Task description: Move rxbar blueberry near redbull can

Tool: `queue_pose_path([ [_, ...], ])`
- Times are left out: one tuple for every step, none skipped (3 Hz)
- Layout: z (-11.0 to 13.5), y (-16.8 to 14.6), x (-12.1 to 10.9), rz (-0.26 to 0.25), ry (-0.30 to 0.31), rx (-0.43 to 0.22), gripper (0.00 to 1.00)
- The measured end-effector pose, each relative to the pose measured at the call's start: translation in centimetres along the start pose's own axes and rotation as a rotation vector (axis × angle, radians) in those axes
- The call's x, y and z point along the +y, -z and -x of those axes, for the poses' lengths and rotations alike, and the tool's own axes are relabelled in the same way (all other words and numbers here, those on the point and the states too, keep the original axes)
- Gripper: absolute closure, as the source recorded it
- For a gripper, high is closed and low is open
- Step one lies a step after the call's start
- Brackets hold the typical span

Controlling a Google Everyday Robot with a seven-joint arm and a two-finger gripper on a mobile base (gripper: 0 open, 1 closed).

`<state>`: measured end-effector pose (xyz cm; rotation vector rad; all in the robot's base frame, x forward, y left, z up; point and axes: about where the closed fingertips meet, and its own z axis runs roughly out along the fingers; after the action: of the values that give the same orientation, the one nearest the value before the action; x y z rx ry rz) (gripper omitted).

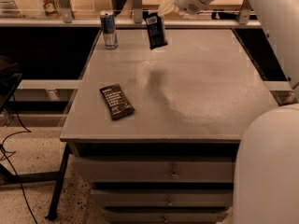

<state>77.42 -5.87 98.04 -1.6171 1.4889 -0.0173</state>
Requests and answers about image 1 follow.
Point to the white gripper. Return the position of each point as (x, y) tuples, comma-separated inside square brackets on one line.
[(191, 7)]

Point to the blue RXBAR blueberry bar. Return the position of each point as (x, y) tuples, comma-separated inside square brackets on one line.
[(155, 28)]

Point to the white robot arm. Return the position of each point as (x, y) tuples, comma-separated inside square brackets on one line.
[(266, 189)]

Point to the Red Bull can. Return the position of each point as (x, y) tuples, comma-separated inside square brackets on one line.
[(109, 29)]

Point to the black RXBAR chocolate bar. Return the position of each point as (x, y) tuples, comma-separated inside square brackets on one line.
[(117, 103)]

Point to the orange snack bag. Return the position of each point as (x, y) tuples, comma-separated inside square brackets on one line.
[(49, 0)]

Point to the grey drawer cabinet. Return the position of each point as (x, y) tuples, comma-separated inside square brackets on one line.
[(173, 160)]

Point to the black table leg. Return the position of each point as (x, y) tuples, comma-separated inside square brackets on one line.
[(52, 214)]

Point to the metal railing post middle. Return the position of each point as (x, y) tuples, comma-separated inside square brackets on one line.
[(137, 11)]

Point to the metal railing post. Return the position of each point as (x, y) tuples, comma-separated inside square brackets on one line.
[(66, 10), (244, 13), (137, 11)]

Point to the metal railing post right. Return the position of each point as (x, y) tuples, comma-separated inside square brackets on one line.
[(244, 13)]

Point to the metal railing post left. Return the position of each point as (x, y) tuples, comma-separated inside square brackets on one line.
[(66, 10)]

